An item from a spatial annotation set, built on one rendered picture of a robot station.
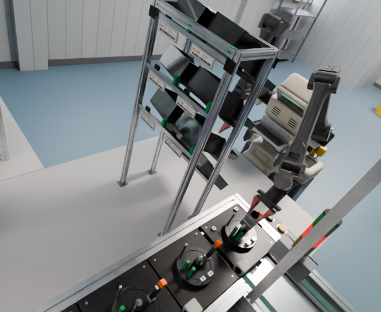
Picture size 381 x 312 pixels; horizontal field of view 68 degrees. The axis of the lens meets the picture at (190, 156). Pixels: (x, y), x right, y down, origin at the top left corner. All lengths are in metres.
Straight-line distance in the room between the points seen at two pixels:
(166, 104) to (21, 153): 0.75
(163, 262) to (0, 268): 0.52
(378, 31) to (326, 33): 0.99
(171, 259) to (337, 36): 6.62
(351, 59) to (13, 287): 6.84
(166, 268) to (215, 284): 0.18
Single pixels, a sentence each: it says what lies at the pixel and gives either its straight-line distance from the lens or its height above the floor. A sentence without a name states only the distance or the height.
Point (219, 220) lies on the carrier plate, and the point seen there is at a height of 0.97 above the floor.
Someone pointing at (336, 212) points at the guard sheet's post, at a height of 1.46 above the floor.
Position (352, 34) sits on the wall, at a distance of 7.13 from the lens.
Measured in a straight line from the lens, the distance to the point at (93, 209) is 1.26.
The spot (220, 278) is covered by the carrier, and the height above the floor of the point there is 0.97.
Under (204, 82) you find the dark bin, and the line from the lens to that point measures 0.88.
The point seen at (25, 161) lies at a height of 0.86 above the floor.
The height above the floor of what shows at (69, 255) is 0.86.
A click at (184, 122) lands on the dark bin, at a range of 0.98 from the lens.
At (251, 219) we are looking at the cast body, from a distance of 1.09.
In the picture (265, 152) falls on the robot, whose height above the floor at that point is 0.88.
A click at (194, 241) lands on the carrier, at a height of 0.97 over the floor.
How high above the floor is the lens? 1.87
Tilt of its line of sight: 39 degrees down
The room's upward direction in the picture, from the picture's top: 21 degrees clockwise
